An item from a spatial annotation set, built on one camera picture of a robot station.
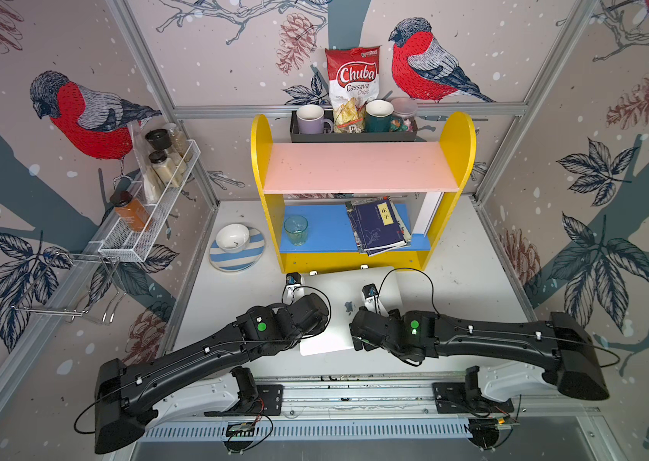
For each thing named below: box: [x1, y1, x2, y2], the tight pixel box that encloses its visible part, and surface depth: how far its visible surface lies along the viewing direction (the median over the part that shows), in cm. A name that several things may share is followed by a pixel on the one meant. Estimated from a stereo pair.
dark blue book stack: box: [344, 195, 412, 258], surface depth 92 cm
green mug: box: [364, 98, 395, 133], surface depth 85 cm
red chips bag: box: [324, 46, 381, 133], surface depth 82 cm
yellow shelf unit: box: [250, 112, 477, 273], surface depth 81 cm
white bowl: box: [215, 223, 251, 253], surface depth 106 cm
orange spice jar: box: [109, 190, 151, 232], surface depth 68 cm
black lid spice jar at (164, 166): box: [148, 149, 180, 187], surface depth 78 cm
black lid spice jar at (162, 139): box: [144, 128, 188, 169], surface depth 80 cm
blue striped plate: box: [208, 225, 266, 273], surface depth 103 cm
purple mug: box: [296, 103, 334, 135], surface depth 85 cm
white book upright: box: [411, 192, 445, 237], surface depth 84 cm
